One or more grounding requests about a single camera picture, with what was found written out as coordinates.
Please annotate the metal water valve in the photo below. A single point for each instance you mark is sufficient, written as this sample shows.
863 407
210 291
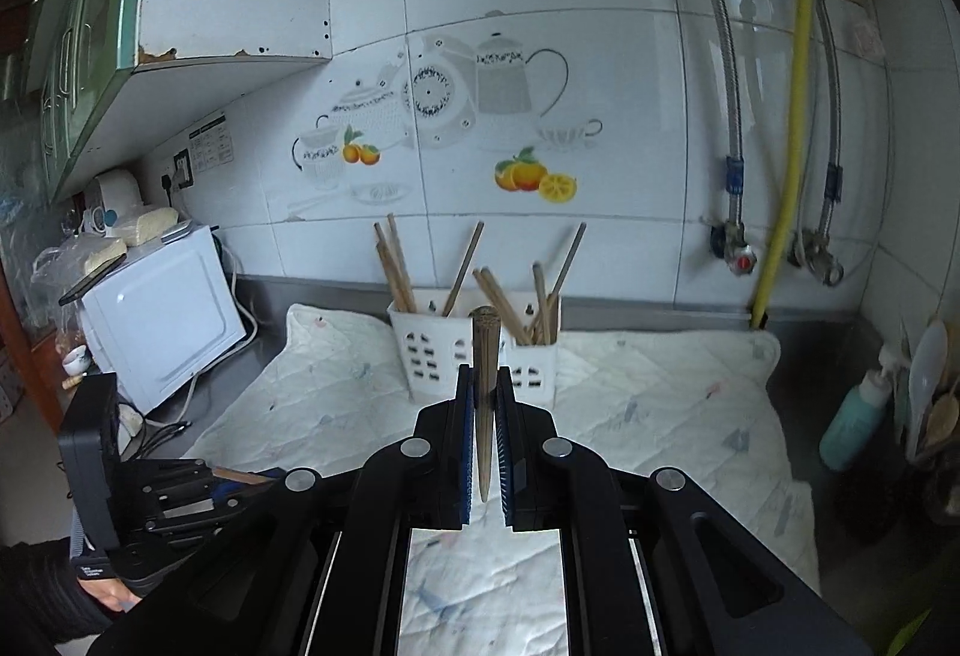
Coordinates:
821 259

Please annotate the white plastic spoon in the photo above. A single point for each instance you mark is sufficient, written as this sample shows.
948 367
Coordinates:
928 371

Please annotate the white plastic chopstick holder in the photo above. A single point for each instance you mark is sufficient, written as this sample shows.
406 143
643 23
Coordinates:
435 330

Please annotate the dark flat phone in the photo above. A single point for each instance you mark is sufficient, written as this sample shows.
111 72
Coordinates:
94 277

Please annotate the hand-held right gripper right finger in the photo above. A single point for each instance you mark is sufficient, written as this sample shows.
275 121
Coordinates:
504 446

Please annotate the teal pump bottle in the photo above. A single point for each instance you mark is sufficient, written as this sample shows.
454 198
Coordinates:
855 416

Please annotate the wooden spoon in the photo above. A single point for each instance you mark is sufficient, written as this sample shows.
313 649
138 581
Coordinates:
943 420

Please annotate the white wall label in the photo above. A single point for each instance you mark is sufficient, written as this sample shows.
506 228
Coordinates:
211 142

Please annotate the wooden chopstick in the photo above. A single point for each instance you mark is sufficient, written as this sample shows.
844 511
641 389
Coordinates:
486 401
240 475

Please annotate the white small appliance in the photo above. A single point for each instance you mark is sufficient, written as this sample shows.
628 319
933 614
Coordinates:
112 195

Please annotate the small white bowl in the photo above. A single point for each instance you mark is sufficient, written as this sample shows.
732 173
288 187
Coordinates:
76 362

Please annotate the person's left hand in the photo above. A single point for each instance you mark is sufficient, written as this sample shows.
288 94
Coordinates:
116 597

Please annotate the white microwave oven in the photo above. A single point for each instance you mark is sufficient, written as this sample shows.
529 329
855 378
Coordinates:
165 319

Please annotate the wall socket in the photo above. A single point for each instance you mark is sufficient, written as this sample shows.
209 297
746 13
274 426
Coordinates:
184 170

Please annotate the white quilted mat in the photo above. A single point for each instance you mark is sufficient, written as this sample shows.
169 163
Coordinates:
637 416

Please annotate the bunch of wooden chopsticks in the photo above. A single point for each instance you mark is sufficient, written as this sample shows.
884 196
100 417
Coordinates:
401 285

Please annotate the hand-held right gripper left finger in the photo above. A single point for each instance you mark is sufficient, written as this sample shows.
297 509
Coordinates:
466 446

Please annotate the person's left forearm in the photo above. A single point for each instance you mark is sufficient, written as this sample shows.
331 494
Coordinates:
45 588

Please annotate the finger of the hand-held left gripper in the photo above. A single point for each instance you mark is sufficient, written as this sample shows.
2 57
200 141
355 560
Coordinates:
176 476
195 513

